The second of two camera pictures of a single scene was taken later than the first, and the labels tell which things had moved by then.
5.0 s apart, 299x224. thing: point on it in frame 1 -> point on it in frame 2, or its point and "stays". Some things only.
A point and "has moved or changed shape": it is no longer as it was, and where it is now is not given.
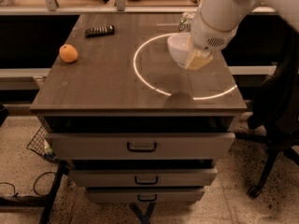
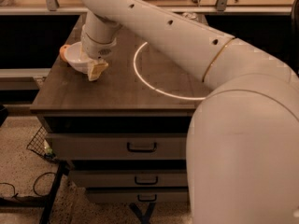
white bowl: [180, 47] has moved or changed shape
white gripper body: [207, 35] -> [100, 50]
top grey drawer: [139, 146] stays
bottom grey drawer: [148, 195] stays
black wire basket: [40, 145] stays
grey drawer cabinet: [134, 126] stays
